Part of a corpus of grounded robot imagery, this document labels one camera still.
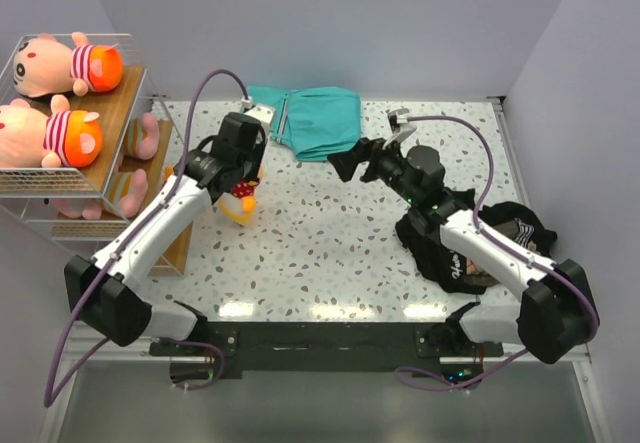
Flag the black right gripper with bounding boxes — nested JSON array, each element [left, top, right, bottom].
[[327, 133, 419, 206]]

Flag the orange bear polka dress back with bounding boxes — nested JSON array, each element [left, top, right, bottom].
[[217, 166, 264, 226]]

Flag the orange bear polka dress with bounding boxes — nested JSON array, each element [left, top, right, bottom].
[[217, 166, 264, 226], [162, 165, 174, 183]]

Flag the orange bear polka dress front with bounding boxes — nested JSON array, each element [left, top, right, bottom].
[[162, 165, 174, 183]]

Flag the pink pig striped shirt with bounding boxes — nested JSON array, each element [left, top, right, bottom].
[[122, 113, 160, 161]]

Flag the pink pig toy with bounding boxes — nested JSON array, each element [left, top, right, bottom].
[[50, 169, 149, 220]]

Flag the black-haired doll orange pants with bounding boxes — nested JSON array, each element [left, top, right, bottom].
[[12, 32, 124, 99]]

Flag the face-up doll orange hat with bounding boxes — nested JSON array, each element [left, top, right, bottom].
[[1, 95, 103, 169]]

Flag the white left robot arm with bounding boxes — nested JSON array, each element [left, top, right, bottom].
[[64, 105, 274, 355]]

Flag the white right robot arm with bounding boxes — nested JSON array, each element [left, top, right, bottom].
[[328, 138, 600, 364]]

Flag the folded teal cloth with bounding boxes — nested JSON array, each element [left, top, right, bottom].
[[248, 86, 361, 162]]

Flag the black printed garment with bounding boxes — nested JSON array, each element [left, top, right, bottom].
[[395, 201, 558, 295]]

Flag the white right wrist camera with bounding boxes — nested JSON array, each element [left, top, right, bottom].
[[383, 108, 416, 149]]

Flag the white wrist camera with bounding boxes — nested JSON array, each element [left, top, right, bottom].
[[240, 96, 276, 141], [383, 108, 416, 149]]

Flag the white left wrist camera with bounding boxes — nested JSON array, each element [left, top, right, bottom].
[[240, 96, 276, 141]]

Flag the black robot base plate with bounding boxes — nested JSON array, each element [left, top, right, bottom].
[[149, 320, 503, 383]]

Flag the white wire wooden shelf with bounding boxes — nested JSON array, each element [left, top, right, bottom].
[[1, 32, 181, 248]]

